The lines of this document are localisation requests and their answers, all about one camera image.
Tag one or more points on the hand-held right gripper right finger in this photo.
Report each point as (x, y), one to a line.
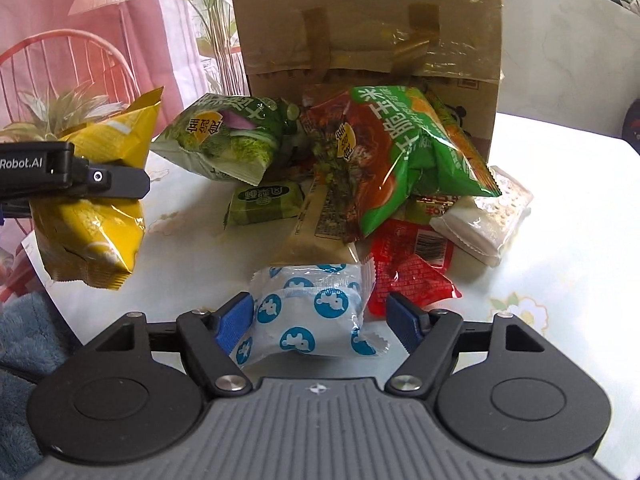
(403, 323)

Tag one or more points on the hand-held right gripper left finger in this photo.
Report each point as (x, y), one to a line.
(234, 325)

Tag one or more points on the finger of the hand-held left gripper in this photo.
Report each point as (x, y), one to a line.
(112, 179)

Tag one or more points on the yellow chip bag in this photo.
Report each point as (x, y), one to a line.
(95, 232)

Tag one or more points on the white blue bear-print packet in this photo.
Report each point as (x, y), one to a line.
(310, 310)

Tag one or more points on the taped cardboard box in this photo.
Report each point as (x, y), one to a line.
(365, 35)

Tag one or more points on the flat red snack packet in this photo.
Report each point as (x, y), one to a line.
(405, 266)

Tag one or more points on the spiky potted plant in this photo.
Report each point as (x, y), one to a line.
(55, 110)

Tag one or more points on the green vegetable-print snack bag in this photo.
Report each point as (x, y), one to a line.
(225, 142)

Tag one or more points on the beige snack packet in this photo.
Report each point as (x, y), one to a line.
(320, 235)

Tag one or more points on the small green packet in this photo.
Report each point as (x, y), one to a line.
(262, 204)

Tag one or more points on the white cracker packet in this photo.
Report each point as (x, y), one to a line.
(480, 225)

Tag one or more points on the floral white tablecloth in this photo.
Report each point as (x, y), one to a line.
(550, 260)

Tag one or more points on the green and red snack bag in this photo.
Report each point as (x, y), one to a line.
(380, 160)

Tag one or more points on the blue fuzzy cloth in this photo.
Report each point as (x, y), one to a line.
(25, 340)

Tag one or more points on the orange striped snack bag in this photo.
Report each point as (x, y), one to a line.
(462, 147)

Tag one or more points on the dark round object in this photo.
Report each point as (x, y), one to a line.
(632, 130)

